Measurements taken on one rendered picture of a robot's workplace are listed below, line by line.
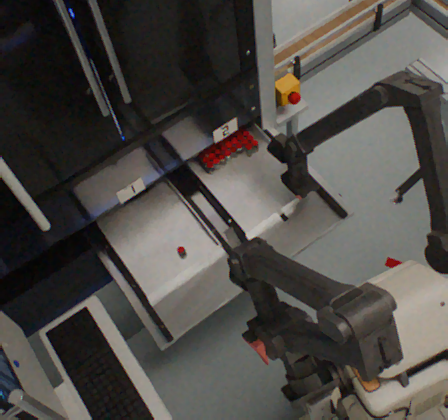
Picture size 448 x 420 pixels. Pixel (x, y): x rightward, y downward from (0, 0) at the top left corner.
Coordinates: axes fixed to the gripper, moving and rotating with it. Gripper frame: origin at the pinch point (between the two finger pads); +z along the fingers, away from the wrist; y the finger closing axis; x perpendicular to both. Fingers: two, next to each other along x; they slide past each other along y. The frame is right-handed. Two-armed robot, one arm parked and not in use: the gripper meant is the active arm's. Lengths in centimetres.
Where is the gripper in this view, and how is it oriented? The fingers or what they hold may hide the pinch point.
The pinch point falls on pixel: (301, 197)
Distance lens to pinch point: 191.2
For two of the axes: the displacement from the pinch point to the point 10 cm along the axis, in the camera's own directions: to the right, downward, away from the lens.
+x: -8.0, 5.6, -2.2
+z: 1.7, 5.5, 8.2
